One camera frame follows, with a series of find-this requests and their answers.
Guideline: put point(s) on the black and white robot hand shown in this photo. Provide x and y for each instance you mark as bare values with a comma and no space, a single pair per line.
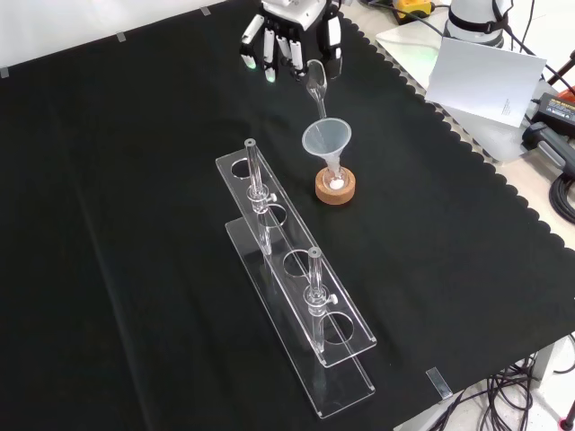
287,13

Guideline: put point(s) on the white salt powder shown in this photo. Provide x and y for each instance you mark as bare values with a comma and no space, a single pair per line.
335,184

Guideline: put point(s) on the translucent plastic funnel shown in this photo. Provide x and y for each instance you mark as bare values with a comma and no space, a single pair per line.
314,143

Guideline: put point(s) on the small round-bottom glass flask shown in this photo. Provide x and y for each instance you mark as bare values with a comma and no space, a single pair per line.
336,182

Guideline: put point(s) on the clear acrylic funnel stand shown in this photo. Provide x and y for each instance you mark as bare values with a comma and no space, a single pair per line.
287,238

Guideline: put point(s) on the yellow stop button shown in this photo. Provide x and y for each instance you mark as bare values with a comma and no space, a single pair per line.
415,5

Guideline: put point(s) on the pale board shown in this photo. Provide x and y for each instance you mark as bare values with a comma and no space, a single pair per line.
485,81

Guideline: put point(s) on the black cloth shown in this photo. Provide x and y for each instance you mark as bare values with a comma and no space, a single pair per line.
135,224

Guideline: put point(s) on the black power adapter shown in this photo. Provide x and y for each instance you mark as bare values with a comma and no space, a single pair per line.
557,110

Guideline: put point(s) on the pale base plate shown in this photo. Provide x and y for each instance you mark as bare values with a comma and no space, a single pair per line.
404,40

